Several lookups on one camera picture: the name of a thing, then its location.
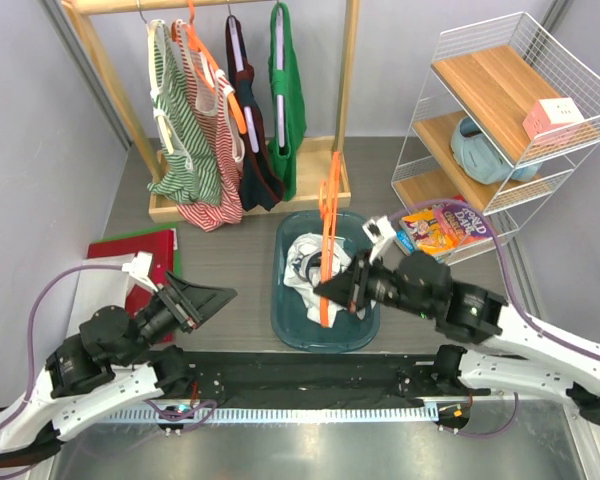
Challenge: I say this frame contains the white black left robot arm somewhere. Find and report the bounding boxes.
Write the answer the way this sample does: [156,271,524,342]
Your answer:
[0,272,237,469]

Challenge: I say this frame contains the orange plastic hanger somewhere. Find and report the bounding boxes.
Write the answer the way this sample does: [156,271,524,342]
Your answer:
[318,151,342,329]

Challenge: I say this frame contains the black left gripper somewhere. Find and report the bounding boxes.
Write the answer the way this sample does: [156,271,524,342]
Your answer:
[120,270,239,367]

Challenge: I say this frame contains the colourful Roald Dahl book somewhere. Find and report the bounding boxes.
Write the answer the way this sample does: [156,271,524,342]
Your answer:
[396,203,494,259]

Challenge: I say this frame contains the white paper sheets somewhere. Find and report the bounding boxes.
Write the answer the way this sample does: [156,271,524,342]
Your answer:
[67,254,134,337]

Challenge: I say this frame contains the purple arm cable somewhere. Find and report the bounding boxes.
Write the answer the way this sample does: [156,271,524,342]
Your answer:
[387,199,600,442]
[0,264,226,469]

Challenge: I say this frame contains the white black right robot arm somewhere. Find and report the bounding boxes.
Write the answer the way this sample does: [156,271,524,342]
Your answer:
[314,251,600,426]

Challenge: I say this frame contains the lilac hanger in green top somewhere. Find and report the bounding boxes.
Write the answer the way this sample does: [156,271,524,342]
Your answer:
[273,2,286,149]

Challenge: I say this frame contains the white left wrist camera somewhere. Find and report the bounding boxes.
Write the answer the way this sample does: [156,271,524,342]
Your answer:
[121,251,158,293]

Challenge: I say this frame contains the wooden clothes rack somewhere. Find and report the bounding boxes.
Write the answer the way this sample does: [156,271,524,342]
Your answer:
[61,1,360,214]

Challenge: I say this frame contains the white navy-trimmed tank top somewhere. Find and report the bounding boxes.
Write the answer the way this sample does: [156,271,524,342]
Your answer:
[283,233,376,328]

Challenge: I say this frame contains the cream plastic hanger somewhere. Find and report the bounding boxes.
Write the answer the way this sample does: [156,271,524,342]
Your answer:
[146,18,177,156]

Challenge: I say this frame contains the white slotted cable duct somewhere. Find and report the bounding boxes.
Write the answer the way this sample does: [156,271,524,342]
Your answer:
[97,403,439,428]

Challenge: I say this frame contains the dark maroon tank top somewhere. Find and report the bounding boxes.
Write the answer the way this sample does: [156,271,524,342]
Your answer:
[225,14,285,211]

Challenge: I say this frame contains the white wire shelf rack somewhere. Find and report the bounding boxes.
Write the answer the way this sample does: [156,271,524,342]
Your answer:
[391,12,600,244]

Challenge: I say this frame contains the teal transparent plastic bin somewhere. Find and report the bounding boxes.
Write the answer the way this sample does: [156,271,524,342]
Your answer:
[270,210,380,353]

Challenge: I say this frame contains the pink cube power socket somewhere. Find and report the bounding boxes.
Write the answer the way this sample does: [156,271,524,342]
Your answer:
[522,97,584,139]

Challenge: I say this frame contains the green folder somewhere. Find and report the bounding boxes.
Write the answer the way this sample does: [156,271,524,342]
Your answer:
[99,225,184,281]

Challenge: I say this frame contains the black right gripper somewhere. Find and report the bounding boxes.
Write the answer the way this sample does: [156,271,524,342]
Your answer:
[315,248,433,318]

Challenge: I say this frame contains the green striped tank top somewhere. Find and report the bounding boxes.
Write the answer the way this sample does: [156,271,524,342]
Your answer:
[148,20,220,205]

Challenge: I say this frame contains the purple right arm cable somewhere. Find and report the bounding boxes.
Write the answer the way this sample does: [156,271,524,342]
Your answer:
[387,199,600,442]

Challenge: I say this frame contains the red striped tank top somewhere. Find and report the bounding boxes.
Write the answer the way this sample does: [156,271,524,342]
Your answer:
[172,20,244,232]

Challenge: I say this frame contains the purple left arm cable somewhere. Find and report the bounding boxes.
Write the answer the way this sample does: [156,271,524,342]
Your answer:
[0,264,226,469]

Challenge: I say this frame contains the lilac hanger in maroon top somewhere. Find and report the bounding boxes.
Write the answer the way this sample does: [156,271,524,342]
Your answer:
[227,14,261,151]

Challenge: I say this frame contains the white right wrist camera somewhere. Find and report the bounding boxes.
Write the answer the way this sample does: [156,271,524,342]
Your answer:
[362,216,396,265]

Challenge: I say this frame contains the red book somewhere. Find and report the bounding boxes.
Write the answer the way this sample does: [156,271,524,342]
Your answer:
[87,230,179,346]

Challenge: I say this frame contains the light blue cap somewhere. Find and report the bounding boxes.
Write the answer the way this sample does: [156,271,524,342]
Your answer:
[450,116,542,185]

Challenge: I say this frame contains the blue paperback book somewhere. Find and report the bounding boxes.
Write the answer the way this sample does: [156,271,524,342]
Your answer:
[395,230,446,258]

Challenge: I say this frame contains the orange hanger on rack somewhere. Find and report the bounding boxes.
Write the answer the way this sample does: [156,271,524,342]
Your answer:
[172,0,249,135]

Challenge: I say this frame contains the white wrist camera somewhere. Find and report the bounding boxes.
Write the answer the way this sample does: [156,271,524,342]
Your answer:
[362,216,396,265]
[121,251,158,293]

